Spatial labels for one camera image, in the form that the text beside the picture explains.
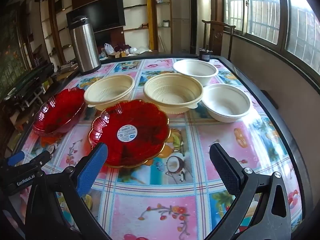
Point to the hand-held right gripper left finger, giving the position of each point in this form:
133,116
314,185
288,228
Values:
92,170

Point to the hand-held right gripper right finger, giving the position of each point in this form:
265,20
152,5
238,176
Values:
225,170

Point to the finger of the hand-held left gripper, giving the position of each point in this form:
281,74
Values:
15,158
40,158

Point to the red plate with white label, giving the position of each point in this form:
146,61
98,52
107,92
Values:
150,142

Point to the white disposable bowl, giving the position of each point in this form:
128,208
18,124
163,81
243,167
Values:
195,70
225,102

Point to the cream ribbed plastic bowl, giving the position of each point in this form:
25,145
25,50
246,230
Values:
110,92
172,90

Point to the fruit printed tablecloth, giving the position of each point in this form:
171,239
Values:
160,205

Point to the cluttered wooden side table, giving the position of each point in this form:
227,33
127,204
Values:
67,68

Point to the small black jar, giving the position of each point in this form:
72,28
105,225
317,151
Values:
205,55

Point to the stainless steel thermos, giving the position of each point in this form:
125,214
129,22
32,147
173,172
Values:
83,47

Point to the white plastic bag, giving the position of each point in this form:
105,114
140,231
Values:
108,48

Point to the dark red flower bunch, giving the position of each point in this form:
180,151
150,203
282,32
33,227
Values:
123,48

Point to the black rimmed dining table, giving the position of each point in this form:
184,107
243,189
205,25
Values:
155,56

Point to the wooden chair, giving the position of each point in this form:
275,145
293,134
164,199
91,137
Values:
216,37

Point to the tower air conditioner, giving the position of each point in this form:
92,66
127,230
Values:
200,17

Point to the black television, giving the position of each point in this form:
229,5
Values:
100,12

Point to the small glass jar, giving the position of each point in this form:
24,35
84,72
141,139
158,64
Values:
165,23

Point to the barred window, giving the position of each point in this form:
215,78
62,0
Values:
265,10

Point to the yellow pillar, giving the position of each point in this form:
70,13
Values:
151,15

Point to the flower wall painting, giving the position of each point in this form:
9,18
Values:
10,50

